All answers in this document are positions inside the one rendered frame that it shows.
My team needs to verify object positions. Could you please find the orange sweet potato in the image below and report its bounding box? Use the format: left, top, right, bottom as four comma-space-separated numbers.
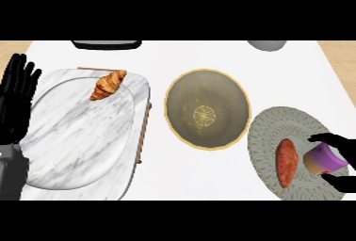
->
275, 137, 300, 189

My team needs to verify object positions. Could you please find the grey round object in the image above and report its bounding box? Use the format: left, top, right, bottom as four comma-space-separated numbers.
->
247, 40, 289, 53

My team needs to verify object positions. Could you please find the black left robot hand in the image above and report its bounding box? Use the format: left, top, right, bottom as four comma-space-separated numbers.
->
0, 53, 43, 147

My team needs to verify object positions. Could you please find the round grey patterned placemat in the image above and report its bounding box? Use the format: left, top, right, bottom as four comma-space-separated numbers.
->
247, 105, 351, 201

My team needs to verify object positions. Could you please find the golden croissant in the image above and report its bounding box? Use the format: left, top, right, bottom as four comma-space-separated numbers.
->
89, 70, 129, 102

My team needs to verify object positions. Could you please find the black appliance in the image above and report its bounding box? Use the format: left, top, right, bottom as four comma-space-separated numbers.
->
70, 40, 144, 51

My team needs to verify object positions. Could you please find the grey bowl with gold rim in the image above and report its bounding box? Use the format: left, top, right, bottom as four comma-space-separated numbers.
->
163, 69, 252, 152

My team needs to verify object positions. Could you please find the white marble plate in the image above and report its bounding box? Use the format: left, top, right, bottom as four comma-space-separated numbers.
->
20, 76, 137, 190

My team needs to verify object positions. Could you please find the purple can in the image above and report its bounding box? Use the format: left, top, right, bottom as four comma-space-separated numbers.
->
303, 142, 349, 176

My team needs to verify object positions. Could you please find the white marble tray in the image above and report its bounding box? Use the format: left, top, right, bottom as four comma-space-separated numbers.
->
18, 67, 154, 201

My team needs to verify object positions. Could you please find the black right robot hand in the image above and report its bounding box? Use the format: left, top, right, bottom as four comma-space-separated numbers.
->
306, 133, 356, 194

